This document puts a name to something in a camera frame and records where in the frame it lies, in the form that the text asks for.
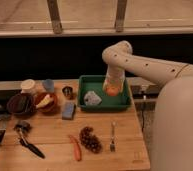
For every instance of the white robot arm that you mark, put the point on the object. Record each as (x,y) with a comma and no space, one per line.
(172,144)

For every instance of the green plastic tray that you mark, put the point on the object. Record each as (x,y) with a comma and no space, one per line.
(109,103)

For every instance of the orange yellow apple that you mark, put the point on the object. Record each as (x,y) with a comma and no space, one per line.
(112,91)

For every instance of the blue sponge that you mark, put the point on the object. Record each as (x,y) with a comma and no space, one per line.
(68,111)

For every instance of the white cup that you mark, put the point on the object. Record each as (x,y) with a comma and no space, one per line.
(28,86)

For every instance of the metal fork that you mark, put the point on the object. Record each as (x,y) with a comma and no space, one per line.
(112,140)

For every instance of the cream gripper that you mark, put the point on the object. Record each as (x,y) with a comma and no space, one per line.
(114,77)

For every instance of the black handled kitchen tool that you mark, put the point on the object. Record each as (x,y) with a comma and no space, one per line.
(22,128)

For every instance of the grey crumpled cloth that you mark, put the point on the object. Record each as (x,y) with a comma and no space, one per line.
(91,98)

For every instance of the bunch of dark grapes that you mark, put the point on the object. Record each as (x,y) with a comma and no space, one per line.
(89,140)

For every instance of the small metal cup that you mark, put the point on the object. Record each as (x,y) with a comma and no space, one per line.
(68,92)

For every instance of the dark brown bowl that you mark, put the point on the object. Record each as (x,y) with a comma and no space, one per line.
(21,104)

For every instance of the blue cup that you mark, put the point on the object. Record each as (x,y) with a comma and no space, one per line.
(48,85)

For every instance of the orange bowl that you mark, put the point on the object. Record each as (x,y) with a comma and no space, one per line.
(50,107)

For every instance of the yellow banana piece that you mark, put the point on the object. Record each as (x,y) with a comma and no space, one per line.
(43,101)

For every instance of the orange carrot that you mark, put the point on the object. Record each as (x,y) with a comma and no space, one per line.
(77,150)

